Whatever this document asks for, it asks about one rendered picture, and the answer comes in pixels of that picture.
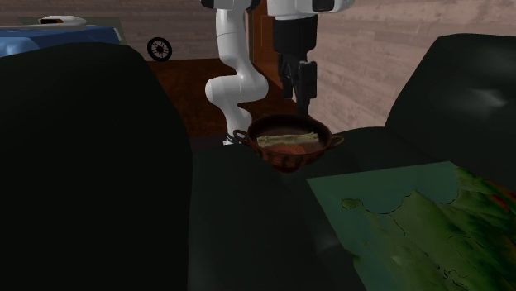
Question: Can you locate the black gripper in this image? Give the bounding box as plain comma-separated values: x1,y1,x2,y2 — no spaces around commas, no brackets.
272,16,318,119

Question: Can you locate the beige folded cloth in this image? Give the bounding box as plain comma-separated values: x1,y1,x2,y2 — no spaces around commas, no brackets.
256,131,321,150

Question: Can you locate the brown wooden robot stand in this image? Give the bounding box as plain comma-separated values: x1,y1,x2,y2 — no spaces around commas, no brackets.
146,57,301,141

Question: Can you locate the black spoked wheel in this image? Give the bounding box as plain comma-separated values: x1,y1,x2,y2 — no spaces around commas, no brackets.
146,36,174,63

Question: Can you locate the green map-print sheet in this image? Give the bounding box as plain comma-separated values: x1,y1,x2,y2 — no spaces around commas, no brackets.
305,160,516,291

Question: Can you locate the dark green sofa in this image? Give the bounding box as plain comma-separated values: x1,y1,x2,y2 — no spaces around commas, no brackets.
0,33,516,291

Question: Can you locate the white rounded object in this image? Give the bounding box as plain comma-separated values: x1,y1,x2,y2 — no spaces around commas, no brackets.
0,14,88,31

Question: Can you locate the blue covered furniture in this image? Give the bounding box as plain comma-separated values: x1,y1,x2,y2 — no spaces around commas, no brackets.
0,25,122,58

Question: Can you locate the brown two-handled bowl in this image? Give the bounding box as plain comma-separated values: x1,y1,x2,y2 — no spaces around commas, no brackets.
232,113,346,174

